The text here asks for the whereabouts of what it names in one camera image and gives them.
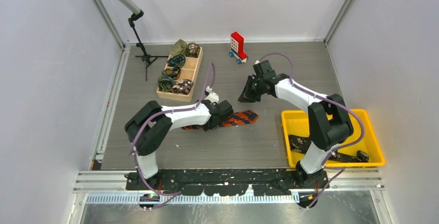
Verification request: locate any orange navy striped tie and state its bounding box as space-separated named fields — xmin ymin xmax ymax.
xmin=181 ymin=110 xmax=259 ymax=131

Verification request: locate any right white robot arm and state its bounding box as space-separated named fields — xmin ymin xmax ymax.
xmin=238 ymin=61 xmax=354 ymax=188

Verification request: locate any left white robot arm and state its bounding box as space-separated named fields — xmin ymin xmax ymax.
xmin=124 ymin=99 xmax=234 ymax=190

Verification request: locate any black pink floral rolled tie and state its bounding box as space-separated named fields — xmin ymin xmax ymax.
xmin=171 ymin=79 xmax=194 ymax=95

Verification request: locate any red toy block car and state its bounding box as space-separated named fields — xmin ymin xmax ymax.
xmin=229 ymin=32 xmax=248 ymax=64

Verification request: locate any wooden compartment tray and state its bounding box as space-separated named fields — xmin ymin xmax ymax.
xmin=156 ymin=47 xmax=203 ymax=102

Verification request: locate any dark green rolled tie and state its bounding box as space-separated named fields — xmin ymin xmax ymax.
xmin=162 ymin=66 xmax=181 ymax=80

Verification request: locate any navy yellow rolled tie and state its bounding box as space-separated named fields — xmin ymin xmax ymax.
xmin=157 ymin=75 xmax=176 ymax=93

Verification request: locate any teal navy rolled tie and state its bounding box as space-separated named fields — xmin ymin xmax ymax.
xmin=167 ymin=54 xmax=186 ymax=68

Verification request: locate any yellow plastic bin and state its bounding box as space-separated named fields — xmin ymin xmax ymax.
xmin=281 ymin=109 xmax=386 ymax=168

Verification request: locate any brown floral rolled tie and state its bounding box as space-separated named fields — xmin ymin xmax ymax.
xmin=186 ymin=42 xmax=201 ymax=58

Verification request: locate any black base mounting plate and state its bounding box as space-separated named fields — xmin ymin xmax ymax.
xmin=124 ymin=169 xmax=329 ymax=197

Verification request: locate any olive green rolled tie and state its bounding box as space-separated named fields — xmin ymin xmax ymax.
xmin=169 ymin=39 xmax=189 ymax=57

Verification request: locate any black microphone stand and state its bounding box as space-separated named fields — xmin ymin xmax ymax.
xmin=128 ymin=10 xmax=167 ymax=81

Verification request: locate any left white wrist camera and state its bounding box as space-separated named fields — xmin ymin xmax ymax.
xmin=204 ymin=86 xmax=219 ymax=103

